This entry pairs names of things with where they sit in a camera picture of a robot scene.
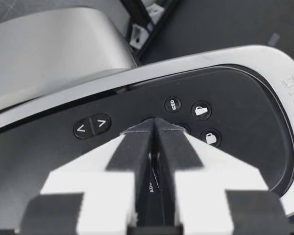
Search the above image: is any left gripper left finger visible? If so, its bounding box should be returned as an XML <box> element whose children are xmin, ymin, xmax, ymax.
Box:
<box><xmin>19</xmin><ymin>118</ymin><xmax>154</xmax><ymax>235</ymax></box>

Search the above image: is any black and silver coffee machine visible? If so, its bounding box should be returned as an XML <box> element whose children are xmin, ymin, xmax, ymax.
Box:
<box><xmin>0</xmin><ymin>6</ymin><xmax>294</xmax><ymax>235</ymax></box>

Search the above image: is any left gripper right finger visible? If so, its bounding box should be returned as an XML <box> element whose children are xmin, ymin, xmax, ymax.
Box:
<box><xmin>153</xmin><ymin>117</ymin><xmax>291</xmax><ymax>235</ymax></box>

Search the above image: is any black frame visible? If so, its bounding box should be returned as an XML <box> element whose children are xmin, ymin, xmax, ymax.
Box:
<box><xmin>120</xmin><ymin>0</ymin><xmax>180</xmax><ymax>60</ymax></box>

